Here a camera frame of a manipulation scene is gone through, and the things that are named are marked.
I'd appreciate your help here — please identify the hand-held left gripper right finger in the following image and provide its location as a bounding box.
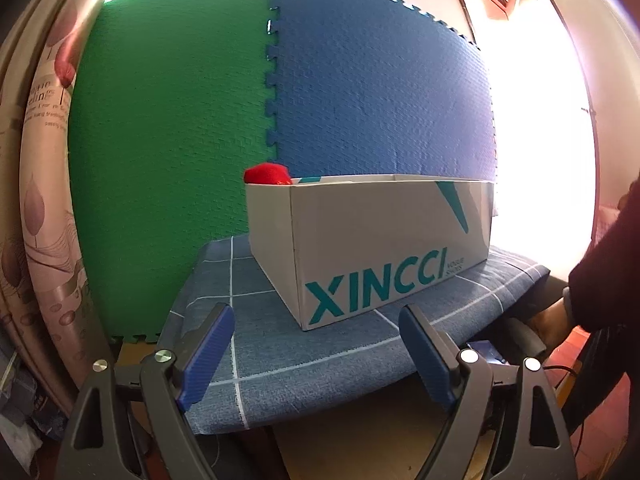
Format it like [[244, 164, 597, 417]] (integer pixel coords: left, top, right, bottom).
[[399, 304, 580, 480]]

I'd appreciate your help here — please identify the wooden stool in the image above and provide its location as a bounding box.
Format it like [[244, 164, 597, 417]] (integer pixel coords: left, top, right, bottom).
[[240, 375, 451, 480]]

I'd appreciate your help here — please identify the white shoe box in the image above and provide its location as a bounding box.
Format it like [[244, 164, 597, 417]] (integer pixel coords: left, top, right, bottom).
[[244, 174, 496, 332]]

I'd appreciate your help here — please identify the person's right forearm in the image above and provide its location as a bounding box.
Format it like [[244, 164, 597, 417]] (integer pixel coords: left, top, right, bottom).
[[570, 175, 640, 333]]

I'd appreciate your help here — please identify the person's right hand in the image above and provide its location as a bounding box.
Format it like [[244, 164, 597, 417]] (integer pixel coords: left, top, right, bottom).
[[530, 300, 573, 346]]

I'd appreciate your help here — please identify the blue checked cloth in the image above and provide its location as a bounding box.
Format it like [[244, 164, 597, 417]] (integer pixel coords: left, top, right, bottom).
[[162, 234, 551, 436]]

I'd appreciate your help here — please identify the yellow cardboard box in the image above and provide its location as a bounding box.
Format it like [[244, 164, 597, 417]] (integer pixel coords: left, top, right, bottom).
[[117, 342, 161, 367]]

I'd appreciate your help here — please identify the blue foam mat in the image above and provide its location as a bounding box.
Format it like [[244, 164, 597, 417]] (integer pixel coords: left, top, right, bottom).
[[265, 0, 498, 183]]

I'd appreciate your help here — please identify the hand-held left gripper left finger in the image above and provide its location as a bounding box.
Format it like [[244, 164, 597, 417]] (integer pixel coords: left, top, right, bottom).
[[59, 302, 236, 480]]

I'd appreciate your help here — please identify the green foam mat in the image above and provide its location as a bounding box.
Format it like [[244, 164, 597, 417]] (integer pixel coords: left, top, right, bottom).
[[67, 0, 281, 346]]

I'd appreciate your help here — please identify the plaid blanket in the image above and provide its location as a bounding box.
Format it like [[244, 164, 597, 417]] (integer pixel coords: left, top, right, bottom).
[[0, 340, 66, 421]]

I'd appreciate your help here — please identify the floral curtain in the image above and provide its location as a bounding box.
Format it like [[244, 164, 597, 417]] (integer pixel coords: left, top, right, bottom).
[[0, 0, 116, 411]]

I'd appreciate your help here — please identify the red cloth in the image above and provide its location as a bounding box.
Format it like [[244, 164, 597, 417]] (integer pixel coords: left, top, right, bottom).
[[243, 162, 293, 186]]

